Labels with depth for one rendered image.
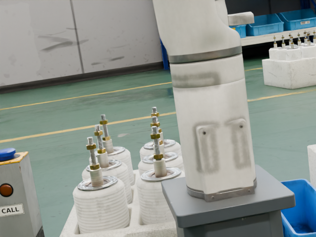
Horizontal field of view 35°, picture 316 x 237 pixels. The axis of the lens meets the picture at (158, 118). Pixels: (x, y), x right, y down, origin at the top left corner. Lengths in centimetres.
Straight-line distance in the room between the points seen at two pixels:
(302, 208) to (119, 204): 50
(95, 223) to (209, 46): 44
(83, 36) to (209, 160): 555
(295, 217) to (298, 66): 216
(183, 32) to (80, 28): 554
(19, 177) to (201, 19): 52
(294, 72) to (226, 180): 272
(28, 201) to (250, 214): 50
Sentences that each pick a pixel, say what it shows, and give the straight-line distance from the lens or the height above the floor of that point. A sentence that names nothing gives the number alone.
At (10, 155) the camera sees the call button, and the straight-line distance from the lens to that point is 98.
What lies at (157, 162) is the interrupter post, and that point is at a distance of 91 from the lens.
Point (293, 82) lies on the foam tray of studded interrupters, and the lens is 332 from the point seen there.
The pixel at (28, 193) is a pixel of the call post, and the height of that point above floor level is 24.
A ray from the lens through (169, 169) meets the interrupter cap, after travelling 95.
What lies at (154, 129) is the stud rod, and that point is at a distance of 90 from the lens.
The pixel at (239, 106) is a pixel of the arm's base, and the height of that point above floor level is 41.
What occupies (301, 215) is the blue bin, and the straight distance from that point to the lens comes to 126.
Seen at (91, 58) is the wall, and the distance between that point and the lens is 613.
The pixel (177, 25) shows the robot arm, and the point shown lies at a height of 52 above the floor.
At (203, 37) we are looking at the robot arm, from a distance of 59.
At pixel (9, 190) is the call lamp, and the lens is 98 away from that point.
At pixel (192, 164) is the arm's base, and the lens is 63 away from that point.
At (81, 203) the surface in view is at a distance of 91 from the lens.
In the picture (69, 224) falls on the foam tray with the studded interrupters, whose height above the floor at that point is 18.
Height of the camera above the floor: 52
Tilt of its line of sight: 10 degrees down
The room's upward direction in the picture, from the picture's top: 8 degrees counter-clockwise
